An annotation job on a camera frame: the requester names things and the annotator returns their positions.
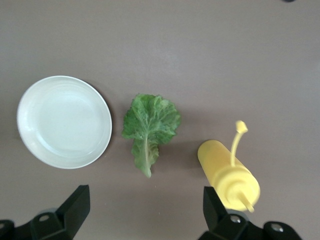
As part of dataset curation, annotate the green lettuce leaf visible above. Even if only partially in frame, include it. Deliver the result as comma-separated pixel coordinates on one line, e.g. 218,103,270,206
121,93,182,179

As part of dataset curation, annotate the yellow squeeze bottle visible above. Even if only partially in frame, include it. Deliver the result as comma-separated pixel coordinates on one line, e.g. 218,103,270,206
197,120,261,214

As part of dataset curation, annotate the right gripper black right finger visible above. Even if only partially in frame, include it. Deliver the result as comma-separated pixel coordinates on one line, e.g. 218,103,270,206
199,186,305,240

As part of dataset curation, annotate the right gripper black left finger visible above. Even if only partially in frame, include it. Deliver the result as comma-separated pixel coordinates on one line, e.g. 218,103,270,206
0,184,91,240

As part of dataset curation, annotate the beige round plate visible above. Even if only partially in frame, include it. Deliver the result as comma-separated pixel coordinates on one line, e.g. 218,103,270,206
16,75,113,170

